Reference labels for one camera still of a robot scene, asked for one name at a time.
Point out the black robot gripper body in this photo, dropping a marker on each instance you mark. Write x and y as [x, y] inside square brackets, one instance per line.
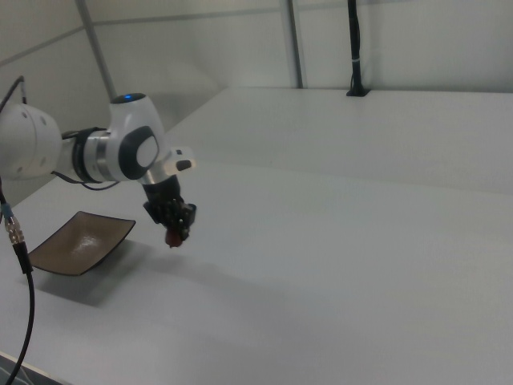
[163, 197]

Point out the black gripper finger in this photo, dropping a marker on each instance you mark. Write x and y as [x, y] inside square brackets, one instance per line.
[184, 224]
[171, 220]

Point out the small round red-brown food item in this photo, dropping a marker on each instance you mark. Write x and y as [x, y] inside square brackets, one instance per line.
[173, 239]

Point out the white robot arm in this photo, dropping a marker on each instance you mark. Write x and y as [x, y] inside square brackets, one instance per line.
[80, 148]

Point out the square brown ceramic plate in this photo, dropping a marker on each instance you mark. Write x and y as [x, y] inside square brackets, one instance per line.
[82, 244]

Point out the black pole with base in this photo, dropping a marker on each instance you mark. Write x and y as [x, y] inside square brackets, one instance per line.
[356, 48]

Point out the grey metal frame post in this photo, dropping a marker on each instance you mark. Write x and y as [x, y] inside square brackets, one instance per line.
[296, 44]
[96, 48]

